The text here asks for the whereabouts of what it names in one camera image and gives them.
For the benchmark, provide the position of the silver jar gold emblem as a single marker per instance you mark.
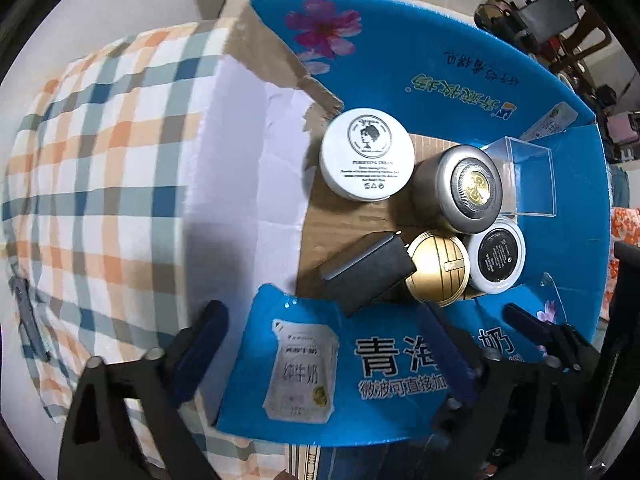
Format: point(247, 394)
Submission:
point(459, 189)

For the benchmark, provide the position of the white jar black label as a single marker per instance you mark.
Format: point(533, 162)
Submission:
point(497, 256)

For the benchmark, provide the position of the black power adapter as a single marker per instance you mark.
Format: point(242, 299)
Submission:
point(366, 270)

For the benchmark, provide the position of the clear acrylic box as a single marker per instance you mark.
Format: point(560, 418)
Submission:
point(527, 175)

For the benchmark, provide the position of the brown wooden chair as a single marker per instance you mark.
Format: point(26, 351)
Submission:
point(571, 51)

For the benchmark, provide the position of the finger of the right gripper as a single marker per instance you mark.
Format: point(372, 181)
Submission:
point(564, 345)

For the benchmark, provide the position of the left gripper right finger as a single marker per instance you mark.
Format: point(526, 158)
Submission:
point(467, 423)

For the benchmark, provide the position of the blue cardboard box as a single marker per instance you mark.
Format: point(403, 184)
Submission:
point(439, 78)

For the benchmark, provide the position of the plaid checked cloth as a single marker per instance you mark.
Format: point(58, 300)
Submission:
point(92, 207)

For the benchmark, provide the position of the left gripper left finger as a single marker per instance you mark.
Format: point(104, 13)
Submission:
point(98, 440)

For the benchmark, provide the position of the gold round tin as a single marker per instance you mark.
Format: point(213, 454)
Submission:
point(442, 268)

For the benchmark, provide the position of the white jar portrait lid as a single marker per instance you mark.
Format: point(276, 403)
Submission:
point(366, 155)

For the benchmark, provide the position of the black weight bench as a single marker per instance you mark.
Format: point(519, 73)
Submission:
point(529, 27)

